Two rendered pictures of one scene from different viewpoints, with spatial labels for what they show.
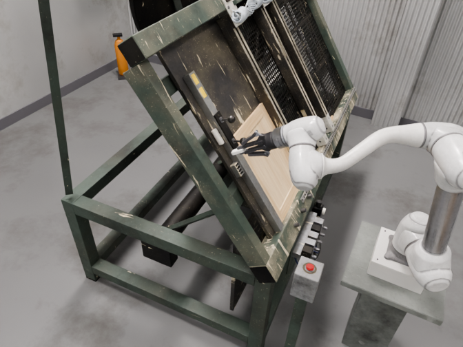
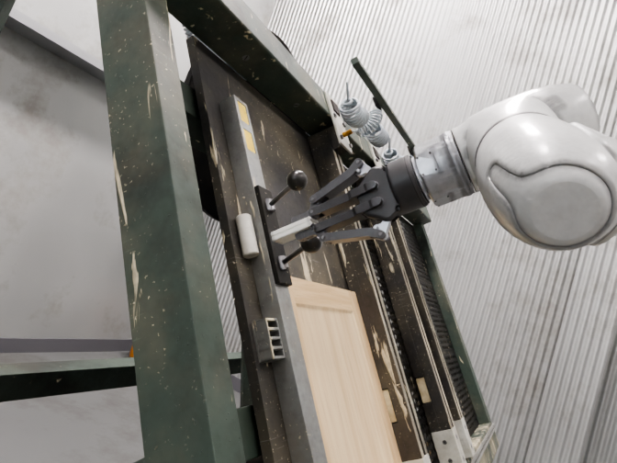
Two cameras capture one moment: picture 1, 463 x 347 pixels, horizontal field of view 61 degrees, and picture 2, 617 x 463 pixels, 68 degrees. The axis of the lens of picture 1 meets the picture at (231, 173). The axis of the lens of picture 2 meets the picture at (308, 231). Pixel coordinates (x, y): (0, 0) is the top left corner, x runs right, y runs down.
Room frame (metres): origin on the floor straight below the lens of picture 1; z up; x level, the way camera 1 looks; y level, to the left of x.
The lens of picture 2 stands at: (0.73, -0.12, 1.39)
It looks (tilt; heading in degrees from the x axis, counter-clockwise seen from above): 4 degrees up; 6
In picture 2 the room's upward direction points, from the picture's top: 17 degrees clockwise
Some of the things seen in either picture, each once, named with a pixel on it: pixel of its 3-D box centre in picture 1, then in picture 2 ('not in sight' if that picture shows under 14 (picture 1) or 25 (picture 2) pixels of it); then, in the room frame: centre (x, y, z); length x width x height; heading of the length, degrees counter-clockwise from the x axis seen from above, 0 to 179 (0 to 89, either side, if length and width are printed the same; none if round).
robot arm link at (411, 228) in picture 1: (415, 233); not in sight; (1.36, -0.93, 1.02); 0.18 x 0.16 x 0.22; 1
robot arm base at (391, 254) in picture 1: (406, 246); not in sight; (1.39, -0.94, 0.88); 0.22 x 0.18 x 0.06; 155
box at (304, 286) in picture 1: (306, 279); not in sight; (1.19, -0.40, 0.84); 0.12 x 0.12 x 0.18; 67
